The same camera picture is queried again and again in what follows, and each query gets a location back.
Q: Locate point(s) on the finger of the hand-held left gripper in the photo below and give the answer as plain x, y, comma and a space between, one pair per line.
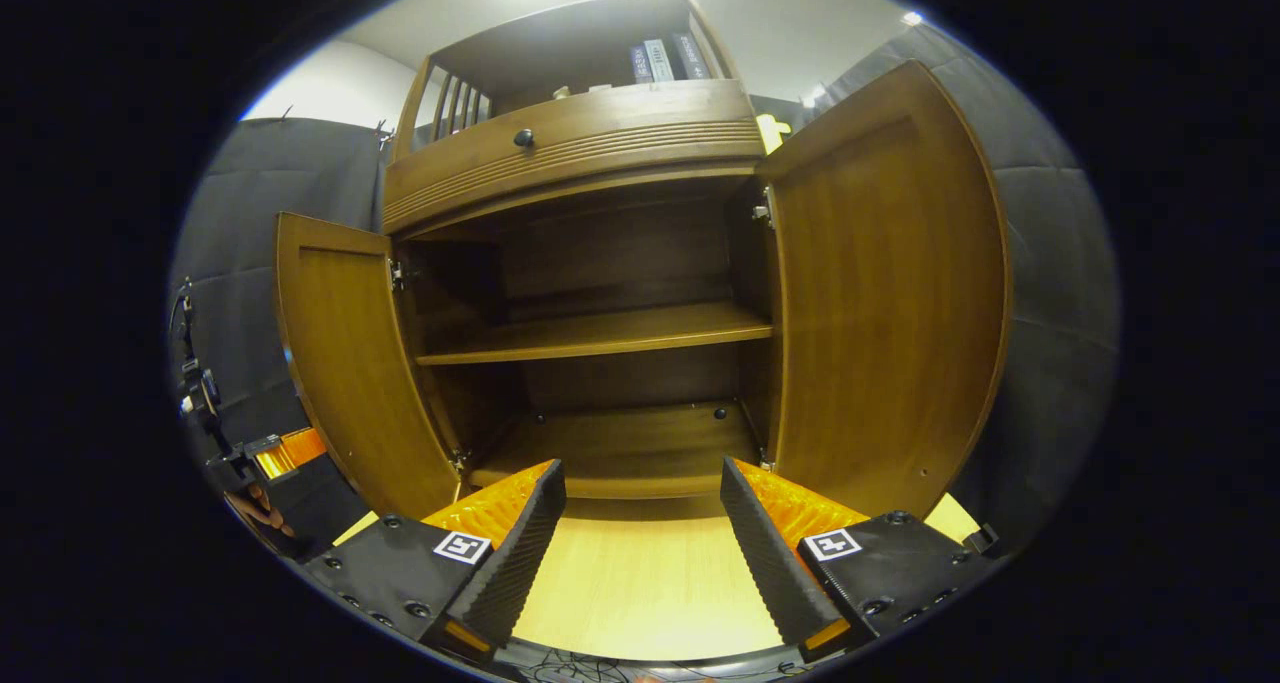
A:
315, 508

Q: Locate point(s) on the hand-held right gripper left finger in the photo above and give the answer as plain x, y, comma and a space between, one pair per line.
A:
520, 553

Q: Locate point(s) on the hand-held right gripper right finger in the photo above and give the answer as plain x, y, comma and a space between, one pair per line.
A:
770, 563

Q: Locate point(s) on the wooden cabinet door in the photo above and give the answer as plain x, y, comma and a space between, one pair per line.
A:
880, 293
350, 363

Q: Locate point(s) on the wooden double-door shoe cabinet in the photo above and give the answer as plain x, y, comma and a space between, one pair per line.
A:
620, 253

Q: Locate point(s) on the wooden cabinet drawer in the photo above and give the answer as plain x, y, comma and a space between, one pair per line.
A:
620, 128

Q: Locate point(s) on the wooden inner shelf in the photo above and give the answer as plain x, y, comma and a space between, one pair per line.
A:
600, 333

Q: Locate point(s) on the round black drawer knob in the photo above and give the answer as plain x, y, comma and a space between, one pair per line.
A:
524, 138

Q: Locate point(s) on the dark blue book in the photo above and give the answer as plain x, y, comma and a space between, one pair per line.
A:
640, 65

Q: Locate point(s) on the small ceiling light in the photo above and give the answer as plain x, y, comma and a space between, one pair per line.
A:
912, 18

